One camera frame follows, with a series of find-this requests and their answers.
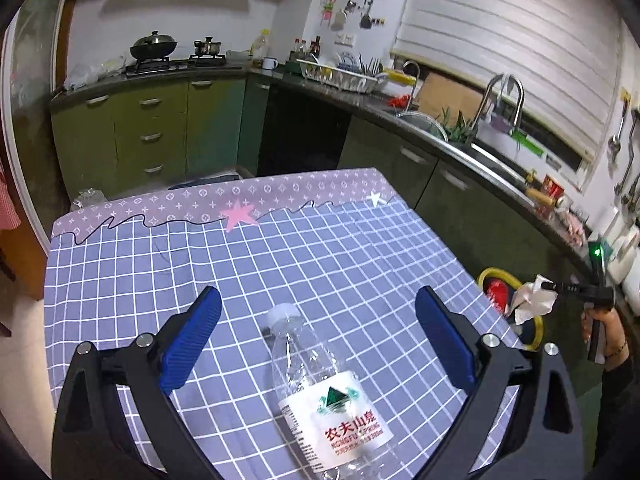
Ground steel cooking pot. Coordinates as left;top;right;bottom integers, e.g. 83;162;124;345
194;36;224;57

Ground pink wall sticker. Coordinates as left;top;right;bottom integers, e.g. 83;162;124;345
320;0;342;28

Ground white window blind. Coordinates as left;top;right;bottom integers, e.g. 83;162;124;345
390;0;623;161

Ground wooden-handled tool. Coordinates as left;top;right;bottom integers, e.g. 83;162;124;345
522;172;558;208

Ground person's right hand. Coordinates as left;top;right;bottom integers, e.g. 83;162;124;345
581;306;627;372

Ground glass pot lid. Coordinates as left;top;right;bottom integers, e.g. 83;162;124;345
396;110;449;142

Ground white tissue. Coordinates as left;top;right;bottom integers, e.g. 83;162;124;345
512;274;558;326

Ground green cabinet with doors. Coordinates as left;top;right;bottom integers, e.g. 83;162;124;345
340;110;601;281

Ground yellow oil bottle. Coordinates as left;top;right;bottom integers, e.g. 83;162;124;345
250;29;272;58

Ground gas stove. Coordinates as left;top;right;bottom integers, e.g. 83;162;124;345
125;56;244;77

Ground white dish rack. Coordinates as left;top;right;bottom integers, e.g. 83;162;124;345
296;57;390;95

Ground person's right forearm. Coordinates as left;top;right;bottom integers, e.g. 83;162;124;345
592;355;640;480

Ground dark sauce bottles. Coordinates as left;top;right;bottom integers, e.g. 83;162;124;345
290;35;323;61

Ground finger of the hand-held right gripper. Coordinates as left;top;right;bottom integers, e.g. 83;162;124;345
541;281;593;297

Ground hanging black spatula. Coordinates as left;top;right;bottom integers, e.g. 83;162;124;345
359;0;379;31

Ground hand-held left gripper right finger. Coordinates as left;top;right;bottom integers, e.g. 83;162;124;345
415;286;586;480

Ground clear plastic water bottle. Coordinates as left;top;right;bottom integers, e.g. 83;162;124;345
265;302;401;480

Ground white plastic jug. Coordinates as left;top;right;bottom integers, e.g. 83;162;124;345
606;224;640;283

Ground tall steel faucet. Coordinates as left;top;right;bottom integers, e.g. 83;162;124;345
467;72;526;143

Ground white-framed sliding door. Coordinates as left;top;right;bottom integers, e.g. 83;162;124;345
0;0;78;301

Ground blue grid-patterned tablecloth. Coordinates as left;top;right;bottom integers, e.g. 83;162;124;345
44;167;546;480

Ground small steel faucet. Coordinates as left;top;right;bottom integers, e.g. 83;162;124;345
400;60;422;113

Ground yellow-rimmed round bin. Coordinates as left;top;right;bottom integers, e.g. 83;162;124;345
476;266;547;353

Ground steel kitchen sink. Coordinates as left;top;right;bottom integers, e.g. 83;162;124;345
450;137;538;196

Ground black wok with lid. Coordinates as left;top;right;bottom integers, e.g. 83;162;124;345
129;30;179;61

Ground dark stone countertop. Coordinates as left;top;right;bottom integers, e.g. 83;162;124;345
49;62;606;266

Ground brown cardboard sheet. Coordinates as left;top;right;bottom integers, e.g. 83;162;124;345
415;71;493;118

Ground clear plastic bag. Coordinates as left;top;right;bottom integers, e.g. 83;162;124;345
70;187;108;212
67;55;128;86

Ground hanging steel ladle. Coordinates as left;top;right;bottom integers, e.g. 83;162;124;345
606;91;632;165

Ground green cabinet with drawers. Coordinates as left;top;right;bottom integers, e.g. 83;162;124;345
49;77;273;201

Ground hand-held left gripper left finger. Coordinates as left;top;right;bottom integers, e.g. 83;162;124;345
50;285;223;480

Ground red checked cloth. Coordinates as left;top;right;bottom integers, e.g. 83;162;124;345
0;160;22;232

